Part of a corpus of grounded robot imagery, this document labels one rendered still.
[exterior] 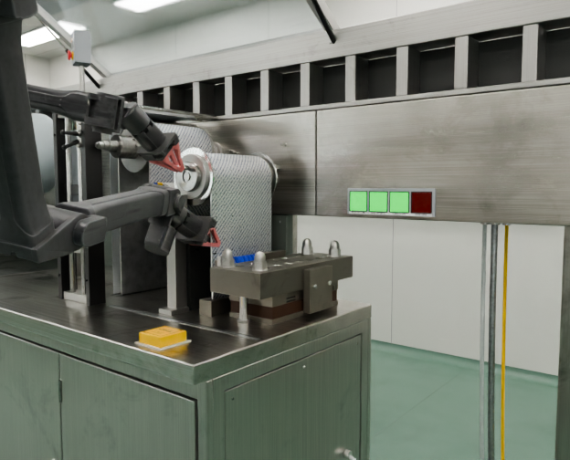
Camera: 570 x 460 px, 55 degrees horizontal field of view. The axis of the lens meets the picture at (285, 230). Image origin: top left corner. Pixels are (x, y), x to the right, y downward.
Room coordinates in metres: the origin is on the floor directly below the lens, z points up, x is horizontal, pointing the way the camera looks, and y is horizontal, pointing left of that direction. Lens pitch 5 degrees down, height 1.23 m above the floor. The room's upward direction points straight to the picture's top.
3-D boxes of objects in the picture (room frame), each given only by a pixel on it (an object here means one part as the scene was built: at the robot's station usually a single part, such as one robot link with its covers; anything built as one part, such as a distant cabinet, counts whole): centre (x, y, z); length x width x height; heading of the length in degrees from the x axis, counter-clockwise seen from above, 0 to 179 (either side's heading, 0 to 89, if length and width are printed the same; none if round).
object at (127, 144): (1.53, 0.45, 1.33); 0.06 x 0.06 x 0.06; 52
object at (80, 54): (1.76, 0.65, 1.66); 0.07 x 0.07 x 0.10; 29
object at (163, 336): (1.11, 0.25, 0.91); 0.07 x 0.07 x 0.02; 52
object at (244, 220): (1.46, 0.11, 1.11); 0.23 x 0.01 x 0.18; 142
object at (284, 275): (1.41, 0.00, 1.00); 0.40 x 0.16 x 0.06; 142
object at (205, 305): (1.46, 0.11, 0.92); 0.28 x 0.04 x 0.04; 142
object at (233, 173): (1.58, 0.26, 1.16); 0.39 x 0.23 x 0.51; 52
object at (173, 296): (1.39, 0.29, 1.05); 0.06 x 0.05 x 0.31; 142
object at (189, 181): (1.39, 0.24, 1.25); 0.07 x 0.02 x 0.07; 52
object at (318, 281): (1.37, -0.09, 0.96); 0.10 x 0.03 x 0.11; 142
